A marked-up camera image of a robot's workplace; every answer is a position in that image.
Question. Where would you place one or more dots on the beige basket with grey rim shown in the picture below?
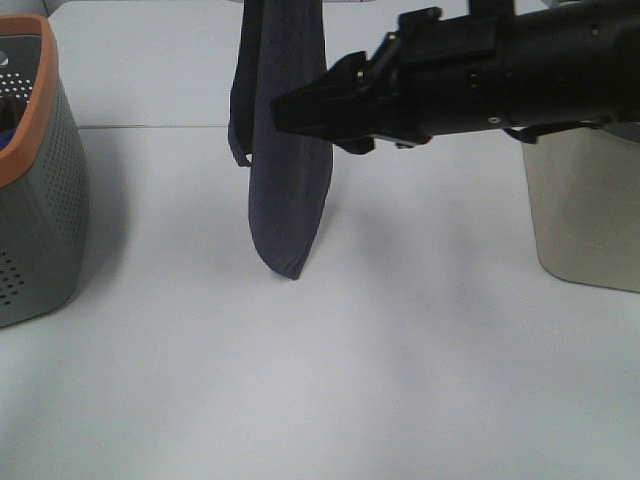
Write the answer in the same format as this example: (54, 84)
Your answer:
(583, 188)

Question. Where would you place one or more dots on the grey basket with orange rim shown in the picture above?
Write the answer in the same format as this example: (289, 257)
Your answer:
(44, 178)

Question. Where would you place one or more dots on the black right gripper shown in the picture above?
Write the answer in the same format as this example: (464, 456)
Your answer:
(429, 77)

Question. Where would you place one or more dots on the dark navy towel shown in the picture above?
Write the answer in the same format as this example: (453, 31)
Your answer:
(282, 48)

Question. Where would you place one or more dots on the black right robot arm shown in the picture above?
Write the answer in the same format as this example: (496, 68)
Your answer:
(571, 65)

